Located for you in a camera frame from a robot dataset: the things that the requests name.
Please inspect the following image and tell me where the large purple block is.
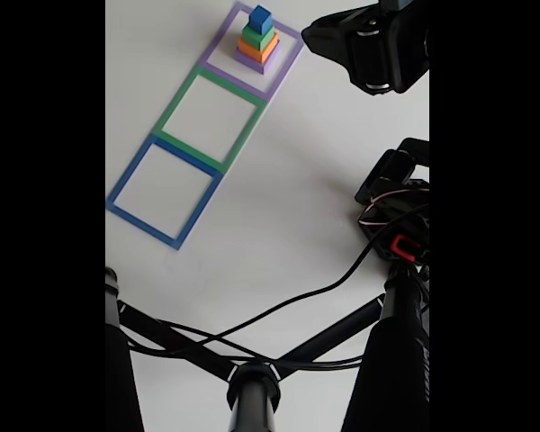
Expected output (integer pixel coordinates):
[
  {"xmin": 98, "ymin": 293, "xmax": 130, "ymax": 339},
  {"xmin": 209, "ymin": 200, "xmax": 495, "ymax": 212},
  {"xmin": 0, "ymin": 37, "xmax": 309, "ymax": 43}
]
[{"xmin": 233, "ymin": 38, "xmax": 282, "ymax": 76}]

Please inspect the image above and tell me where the green cube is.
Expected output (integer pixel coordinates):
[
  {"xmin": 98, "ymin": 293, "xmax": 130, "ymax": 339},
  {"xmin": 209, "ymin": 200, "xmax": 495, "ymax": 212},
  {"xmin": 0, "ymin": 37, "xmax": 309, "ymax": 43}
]
[{"xmin": 241, "ymin": 24, "xmax": 277, "ymax": 51}]

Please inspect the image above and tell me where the small blue cube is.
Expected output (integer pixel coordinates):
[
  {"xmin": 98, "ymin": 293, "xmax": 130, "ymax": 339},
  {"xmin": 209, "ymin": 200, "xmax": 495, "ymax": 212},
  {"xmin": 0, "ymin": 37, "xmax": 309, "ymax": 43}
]
[{"xmin": 247, "ymin": 4, "xmax": 273, "ymax": 35}]

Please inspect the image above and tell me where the orange block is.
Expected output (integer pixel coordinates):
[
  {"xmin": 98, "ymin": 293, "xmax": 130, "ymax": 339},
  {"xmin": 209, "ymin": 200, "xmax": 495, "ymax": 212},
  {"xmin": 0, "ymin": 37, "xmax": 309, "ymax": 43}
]
[{"xmin": 237, "ymin": 31, "xmax": 280, "ymax": 66}]

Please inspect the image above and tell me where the red clamp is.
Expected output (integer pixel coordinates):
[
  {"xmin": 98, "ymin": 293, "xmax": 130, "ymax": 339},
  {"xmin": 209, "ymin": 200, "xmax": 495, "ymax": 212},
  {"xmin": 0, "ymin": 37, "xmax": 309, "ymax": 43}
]
[{"xmin": 390, "ymin": 234, "xmax": 422, "ymax": 257}]

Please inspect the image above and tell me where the black tripod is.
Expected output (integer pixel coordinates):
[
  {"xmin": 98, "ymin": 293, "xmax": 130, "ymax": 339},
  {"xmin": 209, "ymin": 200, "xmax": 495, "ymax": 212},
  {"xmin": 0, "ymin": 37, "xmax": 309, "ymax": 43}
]
[{"xmin": 105, "ymin": 265, "xmax": 430, "ymax": 432}]

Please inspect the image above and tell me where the purple square frame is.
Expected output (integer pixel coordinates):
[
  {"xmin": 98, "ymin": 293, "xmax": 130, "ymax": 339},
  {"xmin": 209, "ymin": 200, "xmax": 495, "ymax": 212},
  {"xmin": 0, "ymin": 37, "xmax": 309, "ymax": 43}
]
[{"xmin": 199, "ymin": 1, "xmax": 305, "ymax": 103}]

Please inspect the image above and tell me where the green square frame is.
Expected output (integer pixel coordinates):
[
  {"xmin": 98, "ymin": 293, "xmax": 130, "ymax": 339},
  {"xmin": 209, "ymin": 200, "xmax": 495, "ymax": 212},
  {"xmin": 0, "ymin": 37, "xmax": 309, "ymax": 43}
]
[{"xmin": 151, "ymin": 66, "xmax": 267, "ymax": 176}]

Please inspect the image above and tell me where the black cable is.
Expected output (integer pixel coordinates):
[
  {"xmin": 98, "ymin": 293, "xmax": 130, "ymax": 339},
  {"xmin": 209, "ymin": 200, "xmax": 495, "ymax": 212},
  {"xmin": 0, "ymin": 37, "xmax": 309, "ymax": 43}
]
[
  {"xmin": 121, "ymin": 314, "xmax": 368, "ymax": 373},
  {"xmin": 125, "ymin": 202, "xmax": 430, "ymax": 356}
]

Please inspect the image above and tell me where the blue square frame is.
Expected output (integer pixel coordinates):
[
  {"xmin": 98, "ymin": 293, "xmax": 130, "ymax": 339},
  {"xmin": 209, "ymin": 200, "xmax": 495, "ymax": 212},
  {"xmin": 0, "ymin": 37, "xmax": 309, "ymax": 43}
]
[{"xmin": 106, "ymin": 134, "xmax": 225, "ymax": 251}]

